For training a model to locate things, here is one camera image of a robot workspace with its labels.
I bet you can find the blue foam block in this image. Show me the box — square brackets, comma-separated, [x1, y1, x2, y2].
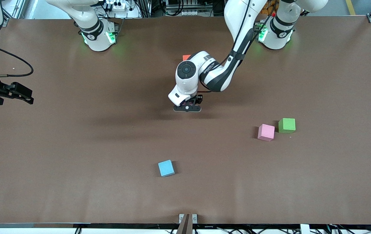
[158, 160, 175, 177]

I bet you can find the dark equipment rack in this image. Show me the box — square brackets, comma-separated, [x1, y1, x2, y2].
[134, 0, 225, 17]

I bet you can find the pink foam block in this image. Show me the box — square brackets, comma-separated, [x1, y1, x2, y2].
[258, 123, 275, 141]

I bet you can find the white power strip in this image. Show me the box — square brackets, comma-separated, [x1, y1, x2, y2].
[105, 0, 127, 11]

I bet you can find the green foam block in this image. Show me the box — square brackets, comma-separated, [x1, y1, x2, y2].
[278, 118, 296, 134]

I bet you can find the orange snack bag pile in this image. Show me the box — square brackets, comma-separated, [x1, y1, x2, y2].
[260, 0, 277, 16]

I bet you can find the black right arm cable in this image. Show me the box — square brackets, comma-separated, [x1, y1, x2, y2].
[0, 36, 34, 78]

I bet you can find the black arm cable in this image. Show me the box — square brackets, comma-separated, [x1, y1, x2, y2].
[223, 0, 251, 64]
[0, 36, 34, 78]

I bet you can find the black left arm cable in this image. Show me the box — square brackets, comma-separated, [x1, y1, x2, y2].
[223, 0, 251, 64]

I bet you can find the metal table bracket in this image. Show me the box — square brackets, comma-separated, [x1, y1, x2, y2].
[179, 214, 198, 234]

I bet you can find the black cable bundle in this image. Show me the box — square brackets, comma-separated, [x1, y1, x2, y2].
[327, 218, 371, 234]

